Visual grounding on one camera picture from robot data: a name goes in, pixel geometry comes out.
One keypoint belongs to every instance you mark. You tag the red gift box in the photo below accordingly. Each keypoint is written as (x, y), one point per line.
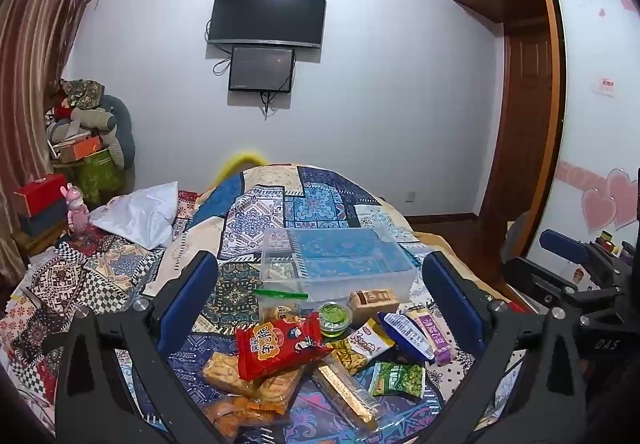
(40, 194)

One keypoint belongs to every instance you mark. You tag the green jelly cup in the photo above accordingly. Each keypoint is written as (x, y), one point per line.
(335, 319)

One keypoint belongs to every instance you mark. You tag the clear plastic storage container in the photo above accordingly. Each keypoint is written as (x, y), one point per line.
(340, 259)

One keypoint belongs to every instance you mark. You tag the dark grey box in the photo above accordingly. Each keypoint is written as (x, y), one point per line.
(45, 225)

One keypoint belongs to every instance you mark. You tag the wall socket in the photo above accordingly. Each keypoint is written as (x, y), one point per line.
(410, 196)

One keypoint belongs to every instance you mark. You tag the small black wall monitor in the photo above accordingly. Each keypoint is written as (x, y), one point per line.
(261, 68)

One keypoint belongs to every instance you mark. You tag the green gift bag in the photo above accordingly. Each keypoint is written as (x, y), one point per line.
(102, 176)

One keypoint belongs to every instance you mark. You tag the orange snack packet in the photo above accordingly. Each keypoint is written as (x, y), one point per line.
(235, 419)

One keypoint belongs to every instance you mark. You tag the yellow white snack packet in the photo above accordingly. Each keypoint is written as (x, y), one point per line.
(365, 341)

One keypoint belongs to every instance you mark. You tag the pile of clothes and boxes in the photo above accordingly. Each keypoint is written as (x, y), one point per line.
(120, 124)

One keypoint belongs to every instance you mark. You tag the wall mounted black television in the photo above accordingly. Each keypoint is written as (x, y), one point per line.
(267, 14)

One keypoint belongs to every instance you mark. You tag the long clear cracker packet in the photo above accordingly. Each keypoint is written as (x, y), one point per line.
(347, 394)

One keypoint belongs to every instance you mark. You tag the red snack packet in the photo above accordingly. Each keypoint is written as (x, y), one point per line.
(280, 344)

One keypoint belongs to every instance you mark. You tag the white heart sticker sliding door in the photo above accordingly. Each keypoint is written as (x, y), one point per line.
(595, 99)

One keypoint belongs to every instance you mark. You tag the orange cardboard box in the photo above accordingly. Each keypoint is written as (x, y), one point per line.
(80, 150)

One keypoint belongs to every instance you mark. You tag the white pillow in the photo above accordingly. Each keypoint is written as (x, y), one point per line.
(142, 214)

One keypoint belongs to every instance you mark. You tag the striped brown curtain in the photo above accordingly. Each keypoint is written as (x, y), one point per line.
(35, 49)

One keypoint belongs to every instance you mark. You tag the pink rabbit doll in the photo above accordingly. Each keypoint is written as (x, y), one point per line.
(76, 211)

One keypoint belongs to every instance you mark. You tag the blue snack packet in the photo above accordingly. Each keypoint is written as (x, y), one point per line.
(407, 336)

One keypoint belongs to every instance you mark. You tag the yellow curved object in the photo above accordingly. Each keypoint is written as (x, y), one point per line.
(240, 159)

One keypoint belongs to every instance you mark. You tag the brown wooden door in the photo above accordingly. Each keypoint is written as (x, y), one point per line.
(525, 124)

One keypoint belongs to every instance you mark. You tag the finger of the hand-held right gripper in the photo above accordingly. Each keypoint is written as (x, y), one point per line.
(535, 276)
(562, 244)

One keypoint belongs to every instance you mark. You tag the patterned fabric bag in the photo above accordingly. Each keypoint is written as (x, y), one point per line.
(82, 91)

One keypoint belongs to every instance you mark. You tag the square cracker packet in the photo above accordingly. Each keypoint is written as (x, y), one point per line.
(222, 371)

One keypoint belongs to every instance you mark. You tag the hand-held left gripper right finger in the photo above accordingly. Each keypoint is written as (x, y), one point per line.
(452, 305)

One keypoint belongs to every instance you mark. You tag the purple snack bar packet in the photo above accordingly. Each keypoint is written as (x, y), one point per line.
(435, 334)

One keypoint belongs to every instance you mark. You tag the green pea snack packet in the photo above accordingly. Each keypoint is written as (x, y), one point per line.
(397, 379)

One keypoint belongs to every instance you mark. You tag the brown printed bread packet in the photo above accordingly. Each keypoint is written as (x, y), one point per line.
(375, 304)

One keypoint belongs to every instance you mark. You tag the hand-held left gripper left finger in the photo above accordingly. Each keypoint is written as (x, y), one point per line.
(189, 294)

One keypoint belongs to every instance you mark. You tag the green trimmed chips packet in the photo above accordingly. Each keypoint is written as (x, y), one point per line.
(277, 311)

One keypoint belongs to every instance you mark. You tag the round biscuit packet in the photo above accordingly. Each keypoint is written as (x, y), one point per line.
(280, 391)

